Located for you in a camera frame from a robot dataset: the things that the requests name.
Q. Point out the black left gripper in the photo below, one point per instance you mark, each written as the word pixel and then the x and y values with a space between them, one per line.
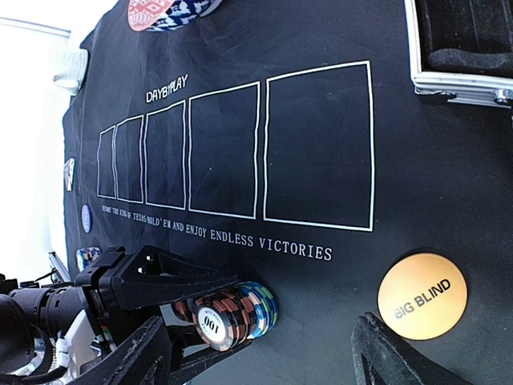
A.
pixel 148 277

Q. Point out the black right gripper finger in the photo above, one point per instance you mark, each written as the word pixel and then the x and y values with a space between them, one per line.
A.
pixel 189 349

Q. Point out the black poker mat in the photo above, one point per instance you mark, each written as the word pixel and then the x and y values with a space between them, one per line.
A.
pixel 285 138

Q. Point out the stack of poker chips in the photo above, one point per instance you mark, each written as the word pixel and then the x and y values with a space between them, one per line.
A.
pixel 87 256

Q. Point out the white ribbed ceramic mug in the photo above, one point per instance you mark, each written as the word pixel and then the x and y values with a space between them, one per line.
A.
pixel 69 68

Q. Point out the red patterned bowl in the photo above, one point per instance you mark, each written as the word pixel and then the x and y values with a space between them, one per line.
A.
pixel 163 15

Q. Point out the orange big blind button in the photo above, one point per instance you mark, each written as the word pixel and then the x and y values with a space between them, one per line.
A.
pixel 423 296

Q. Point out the purple small blind button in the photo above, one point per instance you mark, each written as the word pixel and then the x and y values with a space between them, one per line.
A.
pixel 87 218

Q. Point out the triangular all in token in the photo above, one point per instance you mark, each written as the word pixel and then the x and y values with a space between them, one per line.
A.
pixel 68 173

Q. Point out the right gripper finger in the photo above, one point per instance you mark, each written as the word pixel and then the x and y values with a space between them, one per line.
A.
pixel 143 358
pixel 380 356

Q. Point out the aluminium poker chip case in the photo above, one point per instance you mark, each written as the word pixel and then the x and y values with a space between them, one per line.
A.
pixel 461 51

